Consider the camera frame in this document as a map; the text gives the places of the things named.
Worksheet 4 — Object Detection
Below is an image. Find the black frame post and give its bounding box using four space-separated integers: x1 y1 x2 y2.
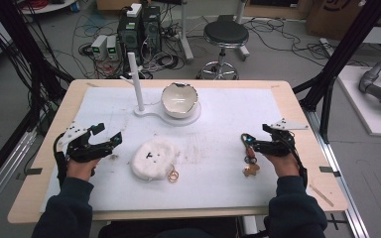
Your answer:
0 0 75 133
292 0 381 144

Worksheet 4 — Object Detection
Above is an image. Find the black round stool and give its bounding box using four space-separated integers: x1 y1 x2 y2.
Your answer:
195 14 250 80

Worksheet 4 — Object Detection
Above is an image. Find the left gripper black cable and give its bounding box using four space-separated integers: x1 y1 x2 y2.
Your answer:
53 131 69 186

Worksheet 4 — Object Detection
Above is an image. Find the white fluffy plush pouch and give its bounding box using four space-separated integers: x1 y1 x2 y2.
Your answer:
130 137 181 182

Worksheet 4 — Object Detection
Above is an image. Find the white ceramic bowl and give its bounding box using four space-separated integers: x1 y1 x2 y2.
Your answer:
160 81 199 120

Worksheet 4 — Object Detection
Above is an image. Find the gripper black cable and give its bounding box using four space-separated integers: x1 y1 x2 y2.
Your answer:
53 131 69 186
287 131 310 190

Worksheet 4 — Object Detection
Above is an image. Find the black tape piece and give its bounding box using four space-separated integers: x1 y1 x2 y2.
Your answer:
318 166 342 179
15 167 44 181

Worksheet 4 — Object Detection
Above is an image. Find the white floor platform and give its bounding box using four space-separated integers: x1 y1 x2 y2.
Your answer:
336 64 381 138

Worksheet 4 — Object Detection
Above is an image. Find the keychain with bear charm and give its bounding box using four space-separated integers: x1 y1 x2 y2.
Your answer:
240 133 262 179

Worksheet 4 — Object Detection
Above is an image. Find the cardboard box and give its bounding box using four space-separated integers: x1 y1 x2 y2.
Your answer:
305 0 381 42

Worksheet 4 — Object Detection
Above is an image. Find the grey power supply unit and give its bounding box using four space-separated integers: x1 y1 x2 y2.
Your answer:
106 34 120 61
90 34 109 61

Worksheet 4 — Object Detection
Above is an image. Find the black computer tower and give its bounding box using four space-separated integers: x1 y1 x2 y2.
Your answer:
141 5 163 54
116 12 144 72

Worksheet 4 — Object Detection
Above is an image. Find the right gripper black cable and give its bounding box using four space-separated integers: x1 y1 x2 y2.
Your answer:
287 131 310 190

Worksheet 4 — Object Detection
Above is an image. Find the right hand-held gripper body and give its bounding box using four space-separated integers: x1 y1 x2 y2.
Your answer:
259 117 311 157

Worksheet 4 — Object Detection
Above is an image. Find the white table mat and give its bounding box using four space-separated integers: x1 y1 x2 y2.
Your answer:
39 86 310 213

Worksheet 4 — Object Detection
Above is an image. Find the person's left hand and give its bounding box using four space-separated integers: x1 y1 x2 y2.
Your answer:
65 158 101 182

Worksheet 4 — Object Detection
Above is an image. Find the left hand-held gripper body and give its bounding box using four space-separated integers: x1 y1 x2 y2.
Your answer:
58 120 114 164

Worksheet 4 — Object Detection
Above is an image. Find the white box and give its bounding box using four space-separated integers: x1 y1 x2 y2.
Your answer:
125 2 143 19

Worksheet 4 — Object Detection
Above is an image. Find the white stand with pole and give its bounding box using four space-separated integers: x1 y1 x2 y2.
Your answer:
120 52 202 128

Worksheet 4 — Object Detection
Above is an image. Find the wooden table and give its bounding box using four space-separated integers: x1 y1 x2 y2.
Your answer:
7 78 349 225

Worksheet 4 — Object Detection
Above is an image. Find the person's right hand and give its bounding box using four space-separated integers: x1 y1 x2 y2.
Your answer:
264 152 301 179

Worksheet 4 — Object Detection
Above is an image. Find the thin wooden stick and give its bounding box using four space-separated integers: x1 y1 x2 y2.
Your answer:
309 183 335 208

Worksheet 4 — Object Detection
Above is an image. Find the gold key ring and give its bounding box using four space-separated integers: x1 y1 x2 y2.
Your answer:
167 168 180 183

